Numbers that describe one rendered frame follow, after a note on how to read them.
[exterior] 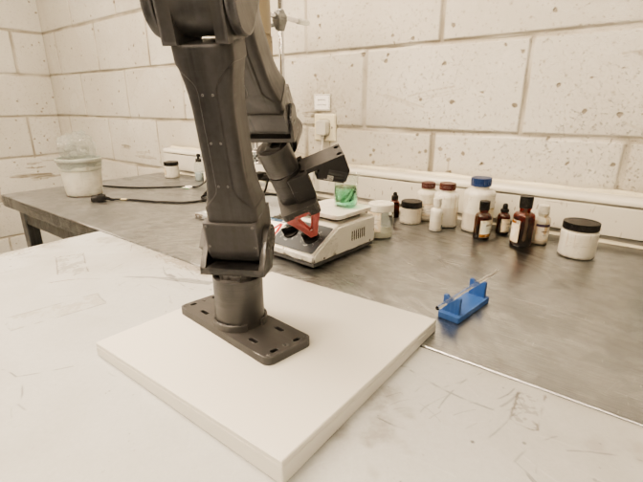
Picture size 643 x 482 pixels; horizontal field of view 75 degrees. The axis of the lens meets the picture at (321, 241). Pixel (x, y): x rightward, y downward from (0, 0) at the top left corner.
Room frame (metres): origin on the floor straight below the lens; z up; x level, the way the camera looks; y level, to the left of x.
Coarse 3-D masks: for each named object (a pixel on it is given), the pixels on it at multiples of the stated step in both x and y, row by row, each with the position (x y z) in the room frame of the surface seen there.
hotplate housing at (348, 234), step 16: (320, 224) 0.81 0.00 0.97; (336, 224) 0.80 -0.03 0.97; (352, 224) 0.82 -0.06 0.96; (368, 224) 0.86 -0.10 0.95; (336, 240) 0.78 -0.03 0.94; (352, 240) 0.82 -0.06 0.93; (368, 240) 0.86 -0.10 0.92; (288, 256) 0.78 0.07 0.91; (304, 256) 0.74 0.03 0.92; (320, 256) 0.74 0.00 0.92; (336, 256) 0.78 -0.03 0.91
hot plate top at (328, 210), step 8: (328, 200) 0.93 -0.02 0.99; (328, 208) 0.85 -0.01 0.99; (336, 208) 0.85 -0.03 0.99; (352, 208) 0.85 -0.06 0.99; (360, 208) 0.85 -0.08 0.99; (368, 208) 0.87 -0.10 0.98; (320, 216) 0.82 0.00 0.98; (328, 216) 0.81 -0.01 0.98; (336, 216) 0.80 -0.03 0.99; (344, 216) 0.81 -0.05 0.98
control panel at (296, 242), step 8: (288, 224) 0.84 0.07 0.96; (280, 232) 0.83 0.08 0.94; (320, 232) 0.78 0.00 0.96; (328, 232) 0.78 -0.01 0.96; (280, 240) 0.80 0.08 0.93; (288, 240) 0.79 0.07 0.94; (296, 240) 0.79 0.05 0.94; (320, 240) 0.76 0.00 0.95; (296, 248) 0.77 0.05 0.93; (304, 248) 0.76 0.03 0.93; (312, 248) 0.75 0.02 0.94
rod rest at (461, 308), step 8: (472, 280) 0.61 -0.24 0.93; (480, 288) 0.60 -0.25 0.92; (448, 296) 0.55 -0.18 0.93; (464, 296) 0.60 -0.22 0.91; (472, 296) 0.60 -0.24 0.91; (480, 296) 0.59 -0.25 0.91; (488, 296) 0.60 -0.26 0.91; (448, 304) 0.55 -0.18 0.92; (456, 304) 0.54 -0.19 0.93; (464, 304) 0.57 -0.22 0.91; (472, 304) 0.57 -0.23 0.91; (480, 304) 0.57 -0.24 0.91; (440, 312) 0.55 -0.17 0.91; (448, 312) 0.55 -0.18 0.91; (456, 312) 0.54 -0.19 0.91; (464, 312) 0.55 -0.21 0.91; (472, 312) 0.56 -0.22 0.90; (456, 320) 0.53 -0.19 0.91
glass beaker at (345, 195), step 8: (352, 176) 0.85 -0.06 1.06; (336, 184) 0.86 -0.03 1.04; (344, 184) 0.85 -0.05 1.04; (352, 184) 0.85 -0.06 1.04; (336, 192) 0.86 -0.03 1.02; (344, 192) 0.85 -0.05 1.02; (352, 192) 0.85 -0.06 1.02; (336, 200) 0.86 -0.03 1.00; (344, 200) 0.85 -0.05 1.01; (352, 200) 0.85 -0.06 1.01; (344, 208) 0.85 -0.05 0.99
